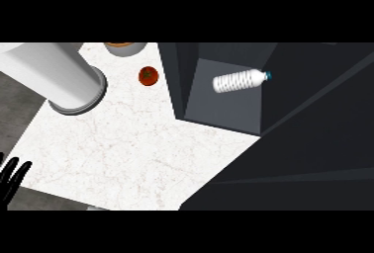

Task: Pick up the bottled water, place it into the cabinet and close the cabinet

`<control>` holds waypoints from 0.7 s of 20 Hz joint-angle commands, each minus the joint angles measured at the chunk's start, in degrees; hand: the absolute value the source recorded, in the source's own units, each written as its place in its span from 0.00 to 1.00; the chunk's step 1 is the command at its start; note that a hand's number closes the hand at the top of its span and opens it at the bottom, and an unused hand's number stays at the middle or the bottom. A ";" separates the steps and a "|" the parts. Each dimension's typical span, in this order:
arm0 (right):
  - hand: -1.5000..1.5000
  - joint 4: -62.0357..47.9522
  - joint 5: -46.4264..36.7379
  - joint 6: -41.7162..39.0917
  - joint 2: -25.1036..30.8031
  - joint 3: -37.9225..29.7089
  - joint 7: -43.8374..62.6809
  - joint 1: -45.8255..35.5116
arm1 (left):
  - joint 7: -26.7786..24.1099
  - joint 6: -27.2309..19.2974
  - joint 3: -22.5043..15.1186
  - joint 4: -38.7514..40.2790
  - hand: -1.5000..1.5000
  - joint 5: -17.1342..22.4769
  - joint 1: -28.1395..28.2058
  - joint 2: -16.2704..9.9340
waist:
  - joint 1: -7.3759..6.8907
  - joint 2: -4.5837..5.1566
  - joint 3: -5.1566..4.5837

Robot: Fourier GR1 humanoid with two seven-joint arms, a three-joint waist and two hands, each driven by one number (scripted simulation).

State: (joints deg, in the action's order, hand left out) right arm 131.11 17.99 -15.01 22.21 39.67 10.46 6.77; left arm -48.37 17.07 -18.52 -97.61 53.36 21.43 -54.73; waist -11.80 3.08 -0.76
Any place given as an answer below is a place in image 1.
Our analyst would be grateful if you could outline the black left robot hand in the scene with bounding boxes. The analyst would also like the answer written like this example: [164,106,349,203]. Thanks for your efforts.
[0,151,34,206]

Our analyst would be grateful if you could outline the dark grey cabinet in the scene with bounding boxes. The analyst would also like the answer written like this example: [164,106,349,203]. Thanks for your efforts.
[157,42,281,136]

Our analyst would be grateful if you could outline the clear plastic water bottle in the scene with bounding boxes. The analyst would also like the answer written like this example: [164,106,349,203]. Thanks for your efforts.
[212,68,274,94]

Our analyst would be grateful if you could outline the dark grey cabinet door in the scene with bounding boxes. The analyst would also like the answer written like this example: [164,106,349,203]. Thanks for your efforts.
[179,42,374,211]

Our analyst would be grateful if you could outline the white cylindrical appliance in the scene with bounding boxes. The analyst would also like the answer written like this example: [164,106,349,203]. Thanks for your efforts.
[0,42,108,117]

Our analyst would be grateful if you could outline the red tomato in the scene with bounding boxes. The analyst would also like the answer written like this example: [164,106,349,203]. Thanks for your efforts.
[138,65,161,87]

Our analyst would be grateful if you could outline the grey round container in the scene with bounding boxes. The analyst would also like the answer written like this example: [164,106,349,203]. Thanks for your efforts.
[102,42,148,58]

